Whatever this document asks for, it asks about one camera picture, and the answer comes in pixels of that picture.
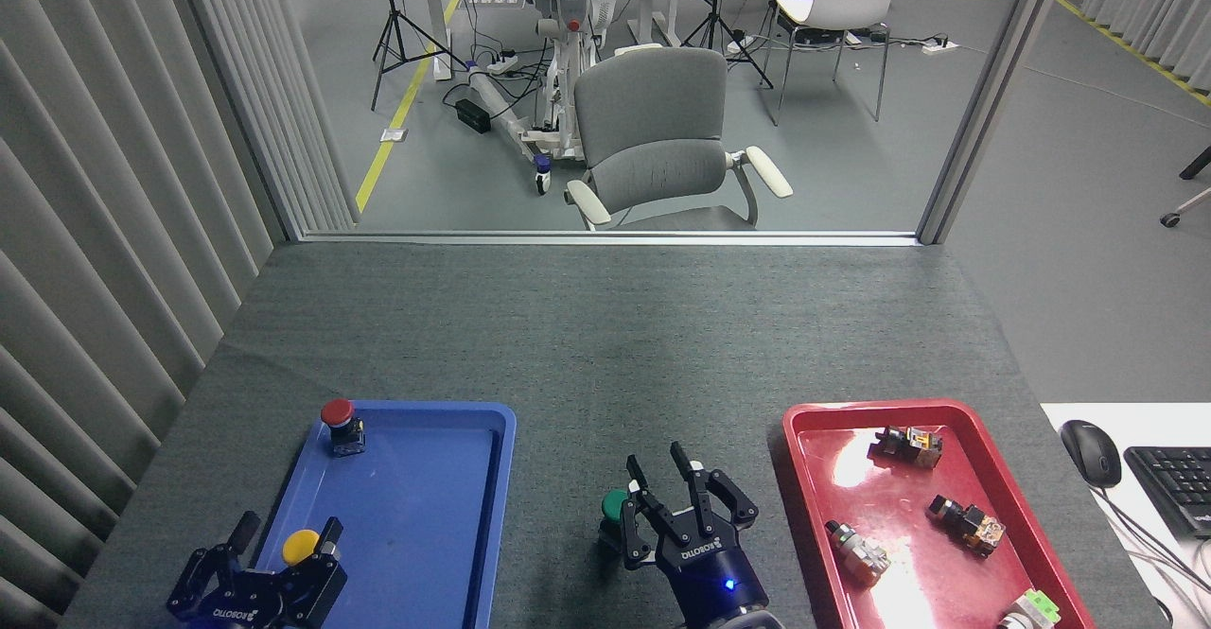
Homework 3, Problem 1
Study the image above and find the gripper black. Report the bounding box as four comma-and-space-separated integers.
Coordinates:
619, 441, 772, 628
167, 512, 349, 629

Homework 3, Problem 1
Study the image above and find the green push button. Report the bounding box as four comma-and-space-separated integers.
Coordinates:
597, 487, 634, 555

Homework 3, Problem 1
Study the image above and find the yellow push button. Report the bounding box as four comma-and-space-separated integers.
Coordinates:
282, 529, 343, 570

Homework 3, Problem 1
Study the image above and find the red push button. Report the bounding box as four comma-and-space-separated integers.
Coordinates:
320, 398, 367, 458

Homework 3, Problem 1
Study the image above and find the blue plastic tray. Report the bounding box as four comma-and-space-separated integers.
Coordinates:
230, 400, 518, 629

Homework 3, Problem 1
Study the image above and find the red plastic tray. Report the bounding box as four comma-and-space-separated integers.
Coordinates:
782, 399, 1097, 629

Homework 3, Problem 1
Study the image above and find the grey pleated curtain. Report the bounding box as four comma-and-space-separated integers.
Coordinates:
1081, 0, 1211, 106
0, 0, 360, 629

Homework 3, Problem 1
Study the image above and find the grey office chair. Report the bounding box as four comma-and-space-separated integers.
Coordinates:
565, 46, 794, 232

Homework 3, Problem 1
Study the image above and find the black computer mouse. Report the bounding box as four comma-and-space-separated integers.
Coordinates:
1060, 419, 1123, 490

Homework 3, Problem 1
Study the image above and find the white desk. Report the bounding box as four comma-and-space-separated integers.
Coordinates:
1041, 402, 1211, 629

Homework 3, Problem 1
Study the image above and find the white stand on wheels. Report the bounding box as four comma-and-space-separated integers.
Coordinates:
468, 0, 665, 197

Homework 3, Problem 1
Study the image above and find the black keyboard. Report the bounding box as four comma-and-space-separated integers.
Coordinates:
1123, 446, 1211, 541

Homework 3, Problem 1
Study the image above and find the black tripod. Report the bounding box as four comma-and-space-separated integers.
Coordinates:
371, 0, 470, 112
681, 0, 774, 89

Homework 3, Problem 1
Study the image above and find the black chair base with caster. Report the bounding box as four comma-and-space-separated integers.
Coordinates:
1160, 145, 1211, 229

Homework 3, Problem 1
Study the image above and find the silver knob switch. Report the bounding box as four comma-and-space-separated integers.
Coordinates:
824, 519, 891, 586

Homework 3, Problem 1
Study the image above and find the black switch with orange block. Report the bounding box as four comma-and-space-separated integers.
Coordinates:
869, 426, 944, 470
927, 495, 1006, 558

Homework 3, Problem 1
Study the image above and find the green and white switch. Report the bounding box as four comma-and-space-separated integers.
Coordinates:
996, 589, 1062, 629

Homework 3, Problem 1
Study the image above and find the grey mouse cable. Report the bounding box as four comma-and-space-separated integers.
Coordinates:
1097, 485, 1211, 602

